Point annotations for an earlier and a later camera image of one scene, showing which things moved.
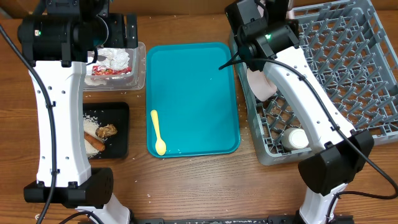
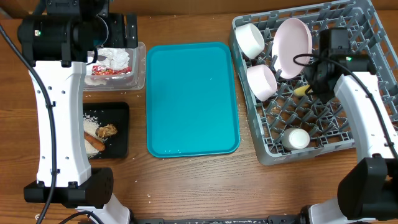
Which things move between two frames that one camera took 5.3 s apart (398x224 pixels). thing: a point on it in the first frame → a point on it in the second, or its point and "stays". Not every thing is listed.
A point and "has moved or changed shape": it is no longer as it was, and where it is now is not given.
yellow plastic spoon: x=160 y=145 has moved or changed shape
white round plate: x=290 y=14 has moved or changed shape
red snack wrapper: x=97 y=70 stays
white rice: x=90 y=124 stays
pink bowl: x=261 y=88 stays
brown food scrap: x=106 y=130 stays
